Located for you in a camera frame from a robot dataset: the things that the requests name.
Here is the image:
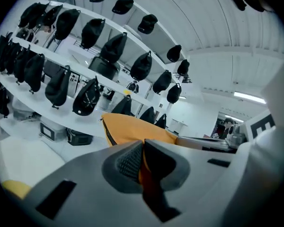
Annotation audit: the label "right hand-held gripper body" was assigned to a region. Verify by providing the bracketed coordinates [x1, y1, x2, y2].
[176, 113, 277, 154]

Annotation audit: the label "rows of black caps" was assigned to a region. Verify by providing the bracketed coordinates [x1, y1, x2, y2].
[0, 0, 191, 130]

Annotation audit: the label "grey case black frame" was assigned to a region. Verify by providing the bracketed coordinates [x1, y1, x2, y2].
[39, 121, 60, 142]

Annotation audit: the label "ceiling tube light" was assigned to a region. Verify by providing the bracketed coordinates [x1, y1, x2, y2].
[233, 91, 267, 104]

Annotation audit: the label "white egg-shaped floor mat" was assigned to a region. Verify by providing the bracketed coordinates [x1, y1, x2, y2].
[0, 136, 68, 200]

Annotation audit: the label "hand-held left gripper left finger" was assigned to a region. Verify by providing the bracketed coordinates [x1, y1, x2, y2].
[101, 140, 144, 194]

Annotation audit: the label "white shelf rack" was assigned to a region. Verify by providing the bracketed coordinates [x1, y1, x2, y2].
[0, 0, 194, 148]

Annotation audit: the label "small orange pillow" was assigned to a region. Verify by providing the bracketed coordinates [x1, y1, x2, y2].
[100, 112, 180, 189]

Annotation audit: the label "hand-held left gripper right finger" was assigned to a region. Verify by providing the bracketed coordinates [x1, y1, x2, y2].
[142, 138, 192, 224]

